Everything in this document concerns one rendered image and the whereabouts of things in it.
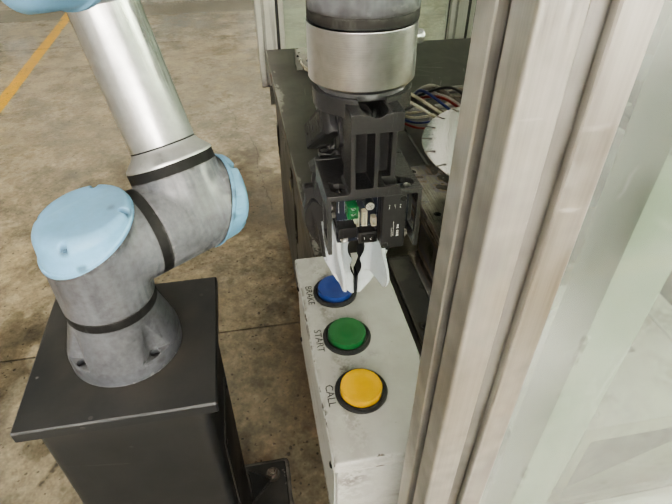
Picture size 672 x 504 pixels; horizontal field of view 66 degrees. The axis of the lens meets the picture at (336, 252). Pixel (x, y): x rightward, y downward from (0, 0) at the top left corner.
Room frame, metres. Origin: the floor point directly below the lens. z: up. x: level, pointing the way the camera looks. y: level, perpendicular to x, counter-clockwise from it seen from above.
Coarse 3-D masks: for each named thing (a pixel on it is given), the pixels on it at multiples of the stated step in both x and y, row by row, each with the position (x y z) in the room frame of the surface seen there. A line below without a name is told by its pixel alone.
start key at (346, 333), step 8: (336, 320) 0.39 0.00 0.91; (344, 320) 0.39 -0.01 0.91; (352, 320) 0.39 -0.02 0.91; (336, 328) 0.38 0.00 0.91; (344, 328) 0.38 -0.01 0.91; (352, 328) 0.38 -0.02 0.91; (360, 328) 0.38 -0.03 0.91; (328, 336) 0.37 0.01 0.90; (336, 336) 0.37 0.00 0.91; (344, 336) 0.37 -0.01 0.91; (352, 336) 0.37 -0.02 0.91; (360, 336) 0.37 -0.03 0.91; (336, 344) 0.36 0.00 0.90; (344, 344) 0.35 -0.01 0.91; (352, 344) 0.35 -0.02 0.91; (360, 344) 0.36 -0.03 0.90
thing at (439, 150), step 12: (456, 108) 0.84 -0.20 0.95; (432, 120) 0.79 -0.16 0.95; (444, 120) 0.79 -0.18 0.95; (456, 120) 0.79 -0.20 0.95; (432, 132) 0.75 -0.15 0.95; (444, 132) 0.75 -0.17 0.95; (432, 144) 0.71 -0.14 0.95; (444, 144) 0.71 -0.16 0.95; (432, 156) 0.67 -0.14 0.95; (444, 156) 0.67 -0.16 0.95; (444, 168) 0.64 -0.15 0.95
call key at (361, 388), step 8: (344, 376) 0.31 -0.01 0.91; (352, 376) 0.31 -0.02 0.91; (360, 376) 0.31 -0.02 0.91; (368, 376) 0.31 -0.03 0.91; (376, 376) 0.31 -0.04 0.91; (344, 384) 0.30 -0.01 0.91; (352, 384) 0.30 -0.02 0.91; (360, 384) 0.30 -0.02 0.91; (368, 384) 0.30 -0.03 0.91; (376, 384) 0.30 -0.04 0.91; (344, 392) 0.30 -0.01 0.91; (352, 392) 0.30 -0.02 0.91; (360, 392) 0.30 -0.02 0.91; (368, 392) 0.30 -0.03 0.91; (376, 392) 0.30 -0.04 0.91; (344, 400) 0.29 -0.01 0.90; (352, 400) 0.29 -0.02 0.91; (360, 400) 0.29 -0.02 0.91; (368, 400) 0.29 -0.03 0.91; (376, 400) 0.29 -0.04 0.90
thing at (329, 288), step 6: (330, 276) 0.46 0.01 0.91; (324, 282) 0.45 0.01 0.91; (330, 282) 0.45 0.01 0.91; (336, 282) 0.45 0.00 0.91; (318, 288) 0.44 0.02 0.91; (324, 288) 0.44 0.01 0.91; (330, 288) 0.44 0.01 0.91; (336, 288) 0.44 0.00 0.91; (318, 294) 0.44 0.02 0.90; (324, 294) 0.43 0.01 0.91; (330, 294) 0.43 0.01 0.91; (336, 294) 0.43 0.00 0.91; (342, 294) 0.43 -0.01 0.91; (348, 294) 0.43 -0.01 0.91; (324, 300) 0.43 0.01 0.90; (330, 300) 0.42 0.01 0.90; (336, 300) 0.42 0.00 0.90; (342, 300) 0.42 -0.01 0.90
